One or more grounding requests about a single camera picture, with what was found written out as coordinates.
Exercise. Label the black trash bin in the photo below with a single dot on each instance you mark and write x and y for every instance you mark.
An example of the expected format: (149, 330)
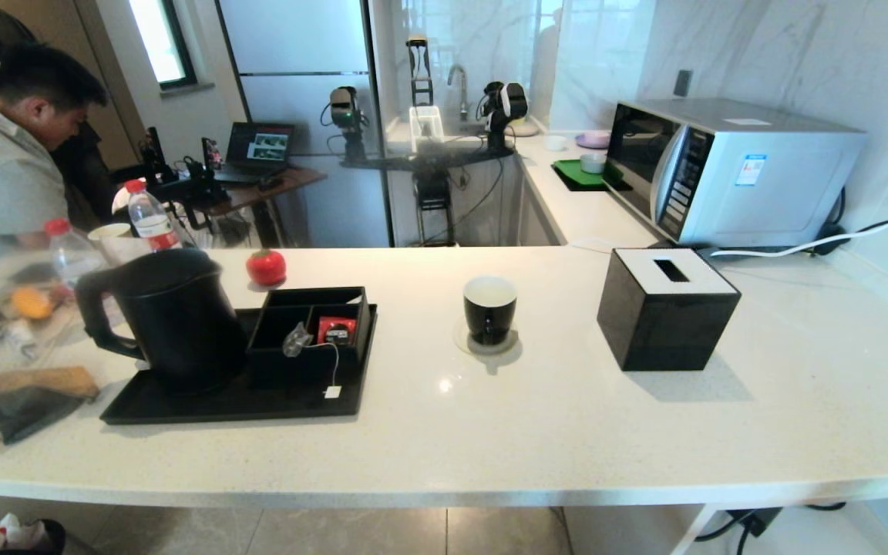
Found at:
(35, 539)

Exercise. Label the small white bowl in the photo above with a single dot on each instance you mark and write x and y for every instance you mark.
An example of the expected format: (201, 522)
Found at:
(556, 142)

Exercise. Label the black computer mouse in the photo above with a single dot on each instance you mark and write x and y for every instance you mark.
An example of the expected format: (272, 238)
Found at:
(270, 183)

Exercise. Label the black camera on stand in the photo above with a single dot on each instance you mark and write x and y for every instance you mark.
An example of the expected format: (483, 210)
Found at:
(345, 108)

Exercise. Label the round translucent coaster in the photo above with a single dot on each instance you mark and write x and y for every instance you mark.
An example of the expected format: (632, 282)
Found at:
(461, 344)

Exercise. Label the clear plastic food container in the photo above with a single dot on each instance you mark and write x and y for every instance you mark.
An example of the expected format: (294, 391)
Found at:
(43, 331)

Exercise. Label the dark wall switch plate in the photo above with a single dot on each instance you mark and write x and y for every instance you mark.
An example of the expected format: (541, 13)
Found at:
(683, 82)

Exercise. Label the red sachet packet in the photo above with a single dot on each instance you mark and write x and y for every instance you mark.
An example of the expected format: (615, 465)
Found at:
(330, 325)

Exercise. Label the grey refrigerator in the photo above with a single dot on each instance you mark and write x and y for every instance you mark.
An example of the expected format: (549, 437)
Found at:
(297, 100)

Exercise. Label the black mug white inside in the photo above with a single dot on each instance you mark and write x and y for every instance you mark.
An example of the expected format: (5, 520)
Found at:
(490, 320)

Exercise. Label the brown wooden desk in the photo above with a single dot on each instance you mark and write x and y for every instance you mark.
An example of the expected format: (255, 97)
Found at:
(290, 181)

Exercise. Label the red tomato-shaped toy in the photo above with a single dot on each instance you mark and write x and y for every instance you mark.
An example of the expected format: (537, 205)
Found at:
(267, 267)

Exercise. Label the paper cup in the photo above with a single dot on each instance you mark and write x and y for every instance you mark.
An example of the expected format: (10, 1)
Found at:
(109, 231)

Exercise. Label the purple plate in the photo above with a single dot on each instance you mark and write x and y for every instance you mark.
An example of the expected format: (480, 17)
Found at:
(594, 139)

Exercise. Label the black handheld controller rig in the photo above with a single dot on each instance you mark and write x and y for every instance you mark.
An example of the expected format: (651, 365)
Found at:
(190, 189)

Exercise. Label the black laptop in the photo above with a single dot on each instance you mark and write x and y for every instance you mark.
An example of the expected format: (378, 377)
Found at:
(259, 146)

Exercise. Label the black rectangular serving tray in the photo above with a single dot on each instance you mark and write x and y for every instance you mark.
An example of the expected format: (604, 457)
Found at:
(259, 402)

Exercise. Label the brown and black cloth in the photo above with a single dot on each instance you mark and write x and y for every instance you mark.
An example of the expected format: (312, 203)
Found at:
(12, 408)

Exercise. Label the brown wooden door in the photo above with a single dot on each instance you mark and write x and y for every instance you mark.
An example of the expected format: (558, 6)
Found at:
(66, 23)

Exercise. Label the tea bag with white tag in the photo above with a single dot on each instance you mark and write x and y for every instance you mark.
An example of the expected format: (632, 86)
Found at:
(297, 340)

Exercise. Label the clear water bottle red cap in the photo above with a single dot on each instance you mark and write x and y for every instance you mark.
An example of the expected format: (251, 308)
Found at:
(70, 258)
(153, 223)

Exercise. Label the black compartment organizer box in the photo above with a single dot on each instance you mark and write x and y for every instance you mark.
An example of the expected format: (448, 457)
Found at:
(290, 370)

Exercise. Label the black tissue box white top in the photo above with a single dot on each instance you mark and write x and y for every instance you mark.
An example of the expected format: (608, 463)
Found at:
(664, 331)

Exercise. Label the person in grey shirt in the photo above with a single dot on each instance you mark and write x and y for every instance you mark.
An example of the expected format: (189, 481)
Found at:
(5, 177)

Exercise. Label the white plastic frame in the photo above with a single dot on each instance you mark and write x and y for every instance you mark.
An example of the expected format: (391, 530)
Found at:
(415, 131)

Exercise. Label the black teleoperation stand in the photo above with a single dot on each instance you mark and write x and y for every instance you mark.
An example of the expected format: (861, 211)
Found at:
(432, 196)

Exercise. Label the dark-framed window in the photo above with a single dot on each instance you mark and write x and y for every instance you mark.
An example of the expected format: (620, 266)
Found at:
(155, 38)

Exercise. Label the beige round dish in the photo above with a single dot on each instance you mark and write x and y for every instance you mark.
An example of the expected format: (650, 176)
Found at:
(525, 129)

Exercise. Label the small white cup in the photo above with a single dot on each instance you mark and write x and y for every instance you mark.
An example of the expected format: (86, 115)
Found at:
(593, 163)

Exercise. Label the chrome sink faucet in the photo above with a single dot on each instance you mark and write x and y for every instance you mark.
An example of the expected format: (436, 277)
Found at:
(462, 85)

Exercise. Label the green tray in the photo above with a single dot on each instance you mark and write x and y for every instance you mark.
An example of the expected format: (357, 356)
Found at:
(573, 174)

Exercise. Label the black electric kettle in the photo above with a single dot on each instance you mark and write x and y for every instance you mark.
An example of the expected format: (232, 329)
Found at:
(182, 324)

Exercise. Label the orange food item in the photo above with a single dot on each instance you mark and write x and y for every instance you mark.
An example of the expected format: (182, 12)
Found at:
(31, 302)

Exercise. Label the black upright gripper tool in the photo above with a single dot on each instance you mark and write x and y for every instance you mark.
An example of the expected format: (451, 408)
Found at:
(419, 77)

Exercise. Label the silver microwave oven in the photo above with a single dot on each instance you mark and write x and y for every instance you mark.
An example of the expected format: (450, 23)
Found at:
(768, 185)

